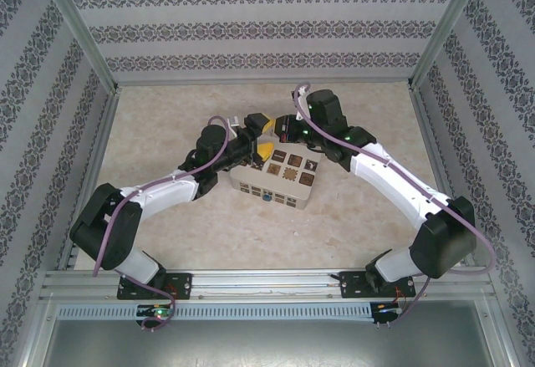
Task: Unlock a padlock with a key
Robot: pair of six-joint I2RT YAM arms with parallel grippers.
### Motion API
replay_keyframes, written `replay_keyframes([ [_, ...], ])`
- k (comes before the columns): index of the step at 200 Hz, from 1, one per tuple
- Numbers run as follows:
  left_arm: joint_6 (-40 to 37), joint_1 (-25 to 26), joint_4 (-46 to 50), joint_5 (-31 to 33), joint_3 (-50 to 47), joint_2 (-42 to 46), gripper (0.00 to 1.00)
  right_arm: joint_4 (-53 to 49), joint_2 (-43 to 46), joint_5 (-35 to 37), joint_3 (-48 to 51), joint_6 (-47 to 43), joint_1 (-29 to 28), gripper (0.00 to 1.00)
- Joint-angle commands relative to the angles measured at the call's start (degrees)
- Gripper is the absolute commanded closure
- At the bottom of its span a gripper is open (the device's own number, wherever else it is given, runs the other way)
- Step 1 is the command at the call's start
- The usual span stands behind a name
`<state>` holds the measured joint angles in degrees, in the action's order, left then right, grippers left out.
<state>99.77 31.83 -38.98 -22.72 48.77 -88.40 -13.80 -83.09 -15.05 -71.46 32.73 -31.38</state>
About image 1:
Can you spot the small circuit board green light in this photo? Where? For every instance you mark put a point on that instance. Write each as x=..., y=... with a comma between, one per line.
x=158, y=312

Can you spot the thin aluminium back rail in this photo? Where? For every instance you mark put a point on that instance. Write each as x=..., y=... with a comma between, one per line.
x=209, y=85

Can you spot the grey metal panel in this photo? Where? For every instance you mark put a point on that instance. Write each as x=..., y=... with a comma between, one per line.
x=267, y=346

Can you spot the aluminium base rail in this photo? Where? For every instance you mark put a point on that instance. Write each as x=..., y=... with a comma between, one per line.
x=267, y=279

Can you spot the white box with picture tiles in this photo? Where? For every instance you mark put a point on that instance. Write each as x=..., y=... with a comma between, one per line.
x=292, y=183

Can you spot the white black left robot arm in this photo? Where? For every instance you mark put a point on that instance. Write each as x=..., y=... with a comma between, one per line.
x=167, y=191

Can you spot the aluminium side rail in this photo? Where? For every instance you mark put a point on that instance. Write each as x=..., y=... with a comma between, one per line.
x=92, y=174
x=445, y=174

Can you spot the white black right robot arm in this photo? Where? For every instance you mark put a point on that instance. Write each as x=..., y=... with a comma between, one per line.
x=397, y=179

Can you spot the aluminium frame post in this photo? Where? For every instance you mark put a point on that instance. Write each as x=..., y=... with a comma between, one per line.
x=445, y=28
x=81, y=28

